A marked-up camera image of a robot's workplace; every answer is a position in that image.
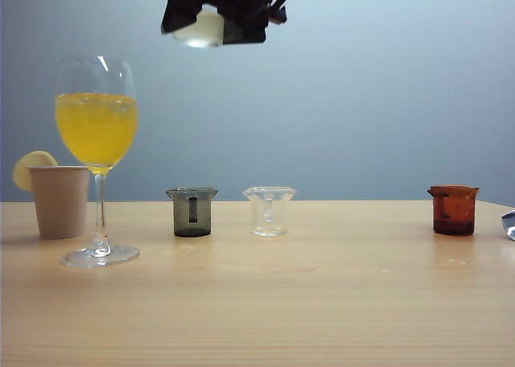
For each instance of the wine glass with yellow juice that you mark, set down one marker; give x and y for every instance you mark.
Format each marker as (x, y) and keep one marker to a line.
(96, 133)

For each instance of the smoky grey measuring cup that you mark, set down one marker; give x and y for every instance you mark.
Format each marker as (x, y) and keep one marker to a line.
(181, 216)

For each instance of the clear glass measuring cup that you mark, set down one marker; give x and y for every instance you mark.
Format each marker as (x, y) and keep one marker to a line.
(269, 212)

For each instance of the beige paper cup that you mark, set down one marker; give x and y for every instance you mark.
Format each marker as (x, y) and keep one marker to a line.
(60, 206)

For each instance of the amber glass measuring cup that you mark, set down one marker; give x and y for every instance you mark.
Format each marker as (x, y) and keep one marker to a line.
(452, 218)

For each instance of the lemon slice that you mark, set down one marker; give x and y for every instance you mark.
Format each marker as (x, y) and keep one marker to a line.
(36, 159)

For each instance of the silver metallic object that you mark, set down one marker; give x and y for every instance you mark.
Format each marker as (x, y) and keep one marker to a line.
(510, 226)

